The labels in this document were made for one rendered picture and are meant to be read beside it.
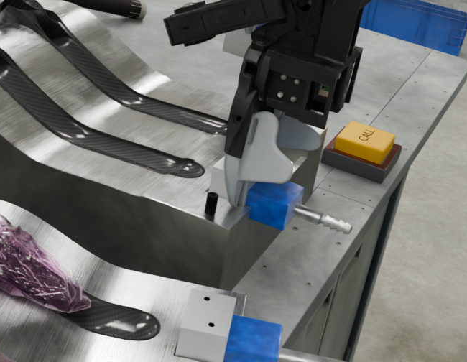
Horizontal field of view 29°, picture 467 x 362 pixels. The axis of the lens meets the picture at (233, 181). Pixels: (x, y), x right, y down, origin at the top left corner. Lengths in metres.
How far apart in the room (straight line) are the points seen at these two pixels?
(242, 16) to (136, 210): 0.20
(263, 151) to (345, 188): 0.32
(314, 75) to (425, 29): 3.35
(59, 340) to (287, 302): 0.26
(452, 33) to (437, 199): 1.34
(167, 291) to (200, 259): 0.07
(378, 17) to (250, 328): 3.44
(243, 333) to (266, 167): 0.15
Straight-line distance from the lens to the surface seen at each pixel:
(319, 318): 1.36
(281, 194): 0.81
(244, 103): 0.74
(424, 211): 2.77
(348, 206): 1.03
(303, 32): 0.74
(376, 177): 1.09
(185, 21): 0.77
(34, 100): 0.92
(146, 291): 0.74
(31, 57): 0.96
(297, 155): 0.95
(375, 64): 1.46
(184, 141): 0.90
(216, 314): 0.68
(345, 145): 1.10
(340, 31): 0.73
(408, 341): 2.22
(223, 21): 0.75
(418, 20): 4.06
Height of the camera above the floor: 1.30
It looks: 29 degrees down
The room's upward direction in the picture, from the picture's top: 11 degrees clockwise
